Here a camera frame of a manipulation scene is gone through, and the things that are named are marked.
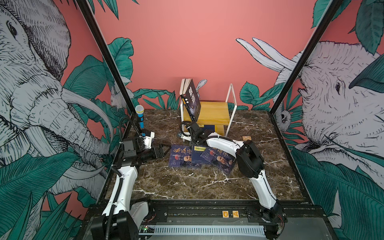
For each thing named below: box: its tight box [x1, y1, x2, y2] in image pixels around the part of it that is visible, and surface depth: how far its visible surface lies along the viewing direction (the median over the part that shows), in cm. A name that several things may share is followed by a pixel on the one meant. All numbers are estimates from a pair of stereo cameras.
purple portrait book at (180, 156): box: [168, 144, 202, 168], surface depth 95 cm
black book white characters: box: [180, 78, 202, 122], surface depth 81 cm
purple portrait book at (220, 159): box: [200, 147, 237, 175], surface depth 93 cm
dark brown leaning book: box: [179, 78, 196, 122], surface depth 80 cm
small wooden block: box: [242, 136, 252, 141], surface depth 106 cm
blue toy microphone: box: [135, 104, 145, 130], surface depth 92 cm
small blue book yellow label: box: [191, 145, 210, 164], surface depth 95 cm
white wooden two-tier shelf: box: [180, 99, 191, 134], surface depth 81 cm
